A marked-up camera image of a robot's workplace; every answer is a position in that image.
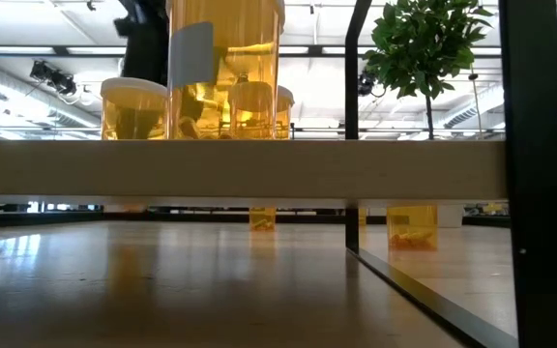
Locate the green leafy potted tree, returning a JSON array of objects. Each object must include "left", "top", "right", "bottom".
[{"left": 363, "top": 0, "right": 496, "bottom": 140}]

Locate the light wooden shelf board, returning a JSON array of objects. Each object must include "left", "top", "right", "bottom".
[{"left": 0, "top": 138, "right": 509, "bottom": 209}]

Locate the white plant pot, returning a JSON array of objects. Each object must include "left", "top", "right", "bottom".
[{"left": 436, "top": 205, "right": 465, "bottom": 229}]

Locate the black ceiling spotlight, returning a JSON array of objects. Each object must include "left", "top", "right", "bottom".
[
  {"left": 50, "top": 71, "right": 79, "bottom": 97},
  {"left": 29, "top": 59, "right": 55, "bottom": 82},
  {"left": 358, "top": 70, "right": 381, "bottom": 97}
]

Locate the black metal shelf frame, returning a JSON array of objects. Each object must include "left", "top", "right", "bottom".
[{"left": 344, "top": 0, "right": 557, "bottom": 348}]

